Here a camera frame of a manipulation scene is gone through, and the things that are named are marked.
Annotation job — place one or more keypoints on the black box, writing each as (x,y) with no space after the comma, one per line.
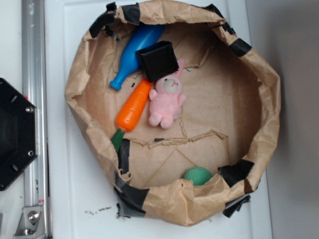
(157,61)

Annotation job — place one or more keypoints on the pink plush bunny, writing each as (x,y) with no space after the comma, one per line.
(167,98)

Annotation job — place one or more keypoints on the orange toy carrot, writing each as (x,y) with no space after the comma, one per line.
(129,115)

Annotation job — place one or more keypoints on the green golf ball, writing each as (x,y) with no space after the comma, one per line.
(198,175)

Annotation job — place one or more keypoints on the brown paper bag bin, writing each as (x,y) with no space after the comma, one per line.
(228,125)

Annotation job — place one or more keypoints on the blue plastic bottle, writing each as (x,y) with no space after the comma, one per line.
(145,35)

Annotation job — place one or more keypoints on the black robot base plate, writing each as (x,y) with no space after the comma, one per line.
(17,134)

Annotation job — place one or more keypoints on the aluminium extrusion rail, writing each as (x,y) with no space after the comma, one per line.
(36,182)

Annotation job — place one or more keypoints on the metal corner bracket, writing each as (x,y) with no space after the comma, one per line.
(31,224)

